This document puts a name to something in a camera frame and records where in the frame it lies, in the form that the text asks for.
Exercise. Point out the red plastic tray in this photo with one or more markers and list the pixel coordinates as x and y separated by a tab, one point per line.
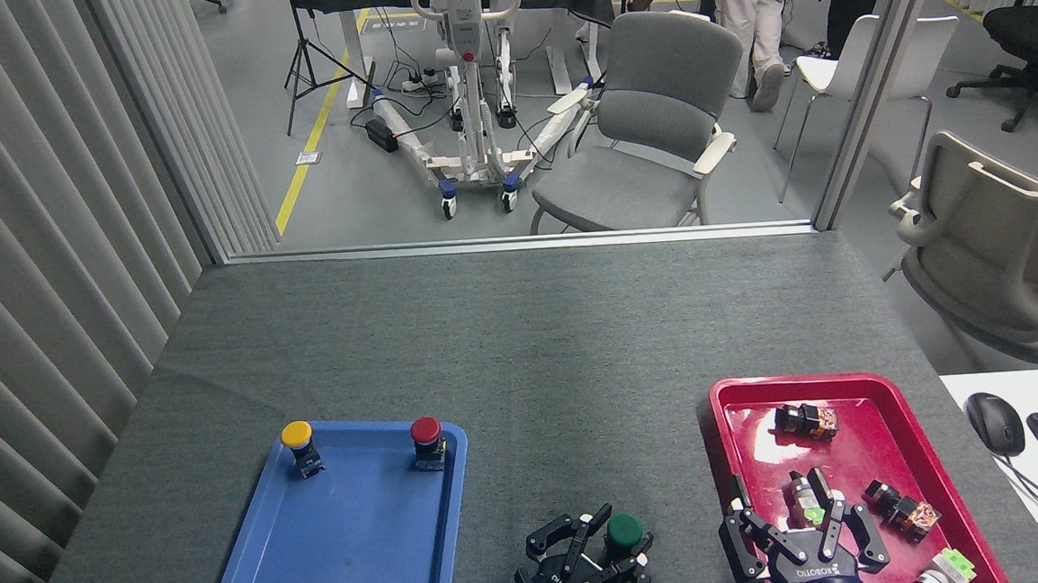
862	451

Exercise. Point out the black tripod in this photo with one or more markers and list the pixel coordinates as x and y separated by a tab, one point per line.
311	61

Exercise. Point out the red push button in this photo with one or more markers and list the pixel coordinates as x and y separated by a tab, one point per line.
426	440

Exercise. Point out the black office chair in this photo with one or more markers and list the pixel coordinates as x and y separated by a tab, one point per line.
1030	30

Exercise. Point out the silver table rail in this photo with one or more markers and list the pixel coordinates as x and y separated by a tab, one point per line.
516	243

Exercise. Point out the black computer mouse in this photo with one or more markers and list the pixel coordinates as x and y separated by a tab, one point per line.
996	423

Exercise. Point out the white green switch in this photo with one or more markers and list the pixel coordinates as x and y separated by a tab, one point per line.
949	567

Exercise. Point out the green push button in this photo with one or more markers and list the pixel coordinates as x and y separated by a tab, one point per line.
625	531

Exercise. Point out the beige office chair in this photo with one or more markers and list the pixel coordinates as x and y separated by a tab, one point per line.
994	244

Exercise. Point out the yellow push button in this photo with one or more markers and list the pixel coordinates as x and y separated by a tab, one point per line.
299	442

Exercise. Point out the silver green switch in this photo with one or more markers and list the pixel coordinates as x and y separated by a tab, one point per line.
804	501

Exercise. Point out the white plastic chair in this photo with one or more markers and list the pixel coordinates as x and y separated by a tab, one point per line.
848	64

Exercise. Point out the blue plastic tray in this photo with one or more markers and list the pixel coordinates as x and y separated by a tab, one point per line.
354	545

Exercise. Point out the white stand on wheels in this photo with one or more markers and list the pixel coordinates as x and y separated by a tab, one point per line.
468	78

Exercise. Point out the white power strip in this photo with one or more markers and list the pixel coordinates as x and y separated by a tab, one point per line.
421	83

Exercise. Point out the silver post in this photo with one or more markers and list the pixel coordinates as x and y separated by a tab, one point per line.
876	80

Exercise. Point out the grey armchair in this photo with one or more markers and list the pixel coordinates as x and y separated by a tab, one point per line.
653	121

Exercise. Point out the black power adapter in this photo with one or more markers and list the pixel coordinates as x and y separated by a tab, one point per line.
381	135

